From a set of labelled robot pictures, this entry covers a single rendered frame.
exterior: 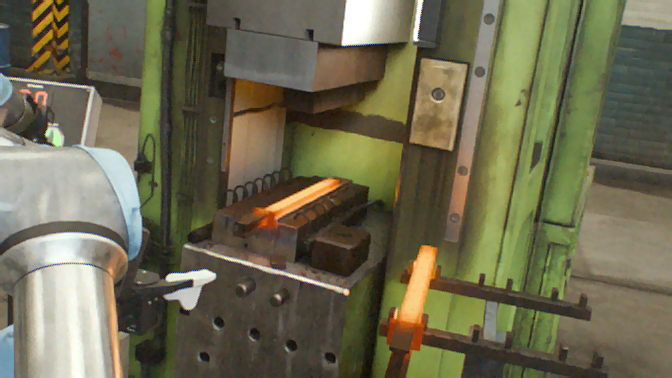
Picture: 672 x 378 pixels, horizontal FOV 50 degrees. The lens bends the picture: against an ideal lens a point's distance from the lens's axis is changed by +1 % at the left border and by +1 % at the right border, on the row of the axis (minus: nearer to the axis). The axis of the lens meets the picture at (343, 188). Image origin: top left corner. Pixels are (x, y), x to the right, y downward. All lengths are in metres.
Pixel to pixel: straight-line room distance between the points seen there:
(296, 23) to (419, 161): 0.37
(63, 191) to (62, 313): 0.12
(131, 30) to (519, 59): 7.02
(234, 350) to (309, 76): 0.59
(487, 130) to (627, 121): 6.02
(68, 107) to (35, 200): 0.95
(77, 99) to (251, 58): 0.41
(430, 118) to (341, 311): 0.42
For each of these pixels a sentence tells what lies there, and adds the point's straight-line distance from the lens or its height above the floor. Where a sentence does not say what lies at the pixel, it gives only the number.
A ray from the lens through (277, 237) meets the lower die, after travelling 1.48.
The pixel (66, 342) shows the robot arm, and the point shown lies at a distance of 0.64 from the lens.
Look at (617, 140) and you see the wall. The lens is 7.45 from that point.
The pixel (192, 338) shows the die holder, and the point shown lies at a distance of 1.60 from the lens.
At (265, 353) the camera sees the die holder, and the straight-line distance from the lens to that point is 1.52.
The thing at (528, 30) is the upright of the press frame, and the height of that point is 1.43.
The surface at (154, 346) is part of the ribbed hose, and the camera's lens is 1.91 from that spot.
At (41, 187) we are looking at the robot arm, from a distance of 0.71.
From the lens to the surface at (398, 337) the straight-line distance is 0.94.
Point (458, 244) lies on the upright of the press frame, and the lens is 1.50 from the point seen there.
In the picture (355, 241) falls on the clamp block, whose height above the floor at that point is 0.98.
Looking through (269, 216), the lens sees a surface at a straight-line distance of 1.46.
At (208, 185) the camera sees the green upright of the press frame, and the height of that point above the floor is 0.99.
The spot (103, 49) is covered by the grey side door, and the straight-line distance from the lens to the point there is 8.39.
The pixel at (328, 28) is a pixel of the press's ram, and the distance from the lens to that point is 1.37.
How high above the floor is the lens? 1.46
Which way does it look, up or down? 15 degrees down
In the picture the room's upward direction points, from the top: 7 degrees clockwise
